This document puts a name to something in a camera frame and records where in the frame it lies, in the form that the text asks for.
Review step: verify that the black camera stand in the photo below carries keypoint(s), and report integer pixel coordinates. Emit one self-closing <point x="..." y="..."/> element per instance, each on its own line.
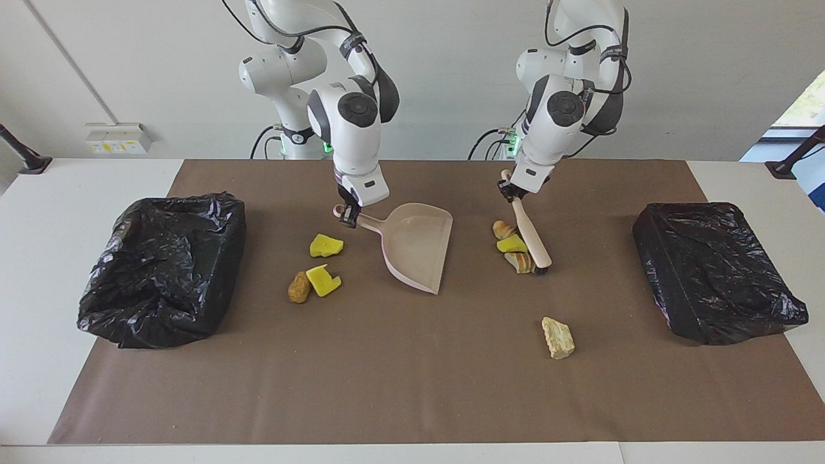
<point x="783" y="169"/>
<point x="32" y="164"/>

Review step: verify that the brown paper table mat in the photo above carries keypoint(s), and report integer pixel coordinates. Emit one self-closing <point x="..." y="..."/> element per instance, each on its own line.
<point x="412" y="406"/>

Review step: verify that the tightly bagged black trash bin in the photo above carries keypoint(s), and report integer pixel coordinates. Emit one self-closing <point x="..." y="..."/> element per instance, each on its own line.
<point x="709" y="277"/>

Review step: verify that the small yellow sponge piece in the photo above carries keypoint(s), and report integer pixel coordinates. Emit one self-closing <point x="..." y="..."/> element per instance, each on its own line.
<point x="512" y="245"/>

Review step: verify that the brown lumpy nugget piece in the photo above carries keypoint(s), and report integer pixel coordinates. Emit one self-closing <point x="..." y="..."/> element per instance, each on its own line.
<point x="299" y="288"/>

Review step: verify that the beige plastic dustpan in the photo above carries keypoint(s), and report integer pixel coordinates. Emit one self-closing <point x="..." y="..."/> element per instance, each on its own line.
<point x="419" y="245"/>

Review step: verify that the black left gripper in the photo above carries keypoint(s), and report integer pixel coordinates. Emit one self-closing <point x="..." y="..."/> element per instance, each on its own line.
<point x="510" y="191"/>

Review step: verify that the orange striped toy croissant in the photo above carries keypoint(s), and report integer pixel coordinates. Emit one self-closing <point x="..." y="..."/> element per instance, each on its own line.
<point x="503" y="230"/>
<point x="519" y="262"/>

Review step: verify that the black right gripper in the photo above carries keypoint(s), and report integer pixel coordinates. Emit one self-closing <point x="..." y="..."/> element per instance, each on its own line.
<point x="345" y="196"/>

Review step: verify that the white wall power outlet box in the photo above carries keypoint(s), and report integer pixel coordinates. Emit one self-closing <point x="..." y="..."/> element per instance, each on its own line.
<point x="116" y="138"/>

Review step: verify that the beige hand brush black bristles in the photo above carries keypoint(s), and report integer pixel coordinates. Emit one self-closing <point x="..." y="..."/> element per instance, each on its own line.
<point x="532" y="235"/>

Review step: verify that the flat yellow sponge piece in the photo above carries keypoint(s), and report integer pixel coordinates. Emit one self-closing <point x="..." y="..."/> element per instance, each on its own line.
<point x="325" y="245"/>

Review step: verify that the window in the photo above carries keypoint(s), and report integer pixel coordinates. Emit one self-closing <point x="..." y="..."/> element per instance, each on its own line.
<point x="809" y="106"/>

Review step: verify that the pale green rock-like chunk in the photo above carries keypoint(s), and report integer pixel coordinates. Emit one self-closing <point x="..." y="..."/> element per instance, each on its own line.
<point x="557" y="338"/>

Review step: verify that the loosely bagged black trash bin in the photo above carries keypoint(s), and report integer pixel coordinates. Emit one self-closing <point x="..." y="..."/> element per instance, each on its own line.
<point x="161" y="277"/>

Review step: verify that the yellow sponge piece green edge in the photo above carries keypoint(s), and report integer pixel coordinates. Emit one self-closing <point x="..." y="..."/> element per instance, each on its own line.
<point x="321" y="280"/>

